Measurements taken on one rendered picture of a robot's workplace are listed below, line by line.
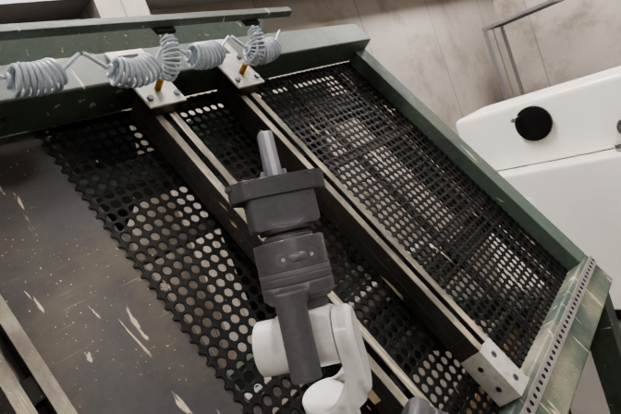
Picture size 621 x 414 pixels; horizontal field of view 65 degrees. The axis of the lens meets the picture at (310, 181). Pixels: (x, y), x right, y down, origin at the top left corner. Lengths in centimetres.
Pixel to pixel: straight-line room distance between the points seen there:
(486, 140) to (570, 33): 387
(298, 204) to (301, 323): 14
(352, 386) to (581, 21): 649
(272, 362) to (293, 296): 9
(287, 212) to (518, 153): 267
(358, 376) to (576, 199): 254
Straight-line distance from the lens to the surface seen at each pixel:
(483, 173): 183
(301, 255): 56
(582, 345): 158
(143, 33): 194
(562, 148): 310
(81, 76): 119
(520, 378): 128
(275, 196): 58
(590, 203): 303
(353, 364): 59
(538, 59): 709
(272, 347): 59
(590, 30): 688
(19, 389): 82
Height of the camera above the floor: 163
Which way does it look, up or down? 6 degrees down
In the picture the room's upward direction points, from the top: 20 degrees counter-clockwise
